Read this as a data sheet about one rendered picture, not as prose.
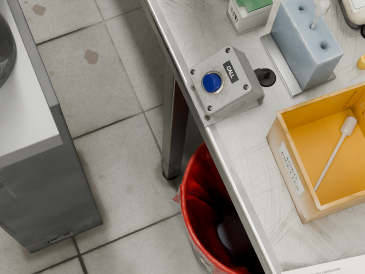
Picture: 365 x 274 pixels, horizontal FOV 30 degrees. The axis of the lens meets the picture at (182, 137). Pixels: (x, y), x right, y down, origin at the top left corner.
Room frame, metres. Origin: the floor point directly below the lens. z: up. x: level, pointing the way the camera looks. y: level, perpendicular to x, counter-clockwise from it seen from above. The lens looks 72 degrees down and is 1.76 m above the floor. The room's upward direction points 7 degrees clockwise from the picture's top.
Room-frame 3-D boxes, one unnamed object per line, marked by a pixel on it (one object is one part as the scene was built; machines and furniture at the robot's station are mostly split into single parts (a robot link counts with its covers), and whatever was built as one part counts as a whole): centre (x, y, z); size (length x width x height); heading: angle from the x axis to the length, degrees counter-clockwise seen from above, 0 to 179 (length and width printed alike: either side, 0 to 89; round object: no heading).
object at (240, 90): (0.37, -0.07, 0.92); 0.13 x 0.07 x 0.08; 120
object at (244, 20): (0.49, -0.07, 0.91); 0.05 x 0.04 x 0.07; 120
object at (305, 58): (0.43, -0.15, 0.92); 0.10 x 0.07 x 0.10; 32
